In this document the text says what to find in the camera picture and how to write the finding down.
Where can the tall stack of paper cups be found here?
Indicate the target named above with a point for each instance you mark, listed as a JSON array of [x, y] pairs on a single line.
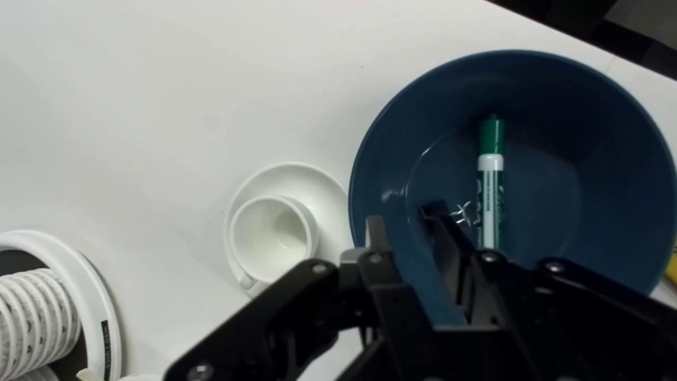
[[34, 318]]

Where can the green marker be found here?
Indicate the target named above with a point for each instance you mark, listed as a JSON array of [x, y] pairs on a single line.
[[492, 191]]

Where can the white round tray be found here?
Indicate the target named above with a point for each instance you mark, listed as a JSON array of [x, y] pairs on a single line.
[[95, 296]]

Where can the blue bowl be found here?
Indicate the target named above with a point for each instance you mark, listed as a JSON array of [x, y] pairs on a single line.
[[564, 107]]

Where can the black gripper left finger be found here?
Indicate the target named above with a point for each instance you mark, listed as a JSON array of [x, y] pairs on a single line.
[[339, 325]]

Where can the small white cup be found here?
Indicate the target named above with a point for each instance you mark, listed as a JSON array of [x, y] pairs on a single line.
[[271, 235]]

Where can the white cup on saucer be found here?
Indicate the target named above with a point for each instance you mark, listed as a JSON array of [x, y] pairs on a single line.
[[296, 180]]

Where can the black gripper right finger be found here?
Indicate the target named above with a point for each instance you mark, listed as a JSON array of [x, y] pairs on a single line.
[[564, 325]]

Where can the small yellow item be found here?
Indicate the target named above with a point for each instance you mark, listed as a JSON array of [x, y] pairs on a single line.
[[672, 267]]

